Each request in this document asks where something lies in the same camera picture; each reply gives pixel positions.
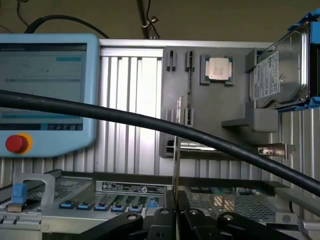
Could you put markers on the light blue teach pendant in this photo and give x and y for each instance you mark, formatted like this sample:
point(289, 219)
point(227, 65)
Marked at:
point(50, 140)

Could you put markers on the silver CPU chip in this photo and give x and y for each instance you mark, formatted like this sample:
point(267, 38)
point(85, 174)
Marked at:
point(219, 68)

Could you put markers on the grey parts rack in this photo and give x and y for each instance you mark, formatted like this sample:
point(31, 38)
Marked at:
point(240, 105)

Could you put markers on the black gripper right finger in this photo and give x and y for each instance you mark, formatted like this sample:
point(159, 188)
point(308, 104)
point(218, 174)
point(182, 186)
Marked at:
point(197, 225)

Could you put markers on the metal pole with clamp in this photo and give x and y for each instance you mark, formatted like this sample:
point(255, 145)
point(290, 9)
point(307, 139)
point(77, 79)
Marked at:
point(143, 12)

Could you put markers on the blue plastic release latch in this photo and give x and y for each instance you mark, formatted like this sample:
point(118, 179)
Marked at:
point(19, 193)

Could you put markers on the open black grey PC case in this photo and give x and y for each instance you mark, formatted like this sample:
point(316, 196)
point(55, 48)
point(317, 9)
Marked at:
point(237, 207)

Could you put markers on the silver hard disk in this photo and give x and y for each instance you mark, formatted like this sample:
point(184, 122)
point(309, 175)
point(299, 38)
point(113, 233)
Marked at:
point(287, 70)

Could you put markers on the blue card retention clip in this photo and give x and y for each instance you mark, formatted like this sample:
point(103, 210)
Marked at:
point(102, 207)
point(84, 206)
point(135, 208)
point(119, 208)
point(152, 202)
point(66, 205)

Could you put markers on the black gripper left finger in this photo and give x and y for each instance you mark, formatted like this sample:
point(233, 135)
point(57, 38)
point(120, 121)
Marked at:
point(162, 225)

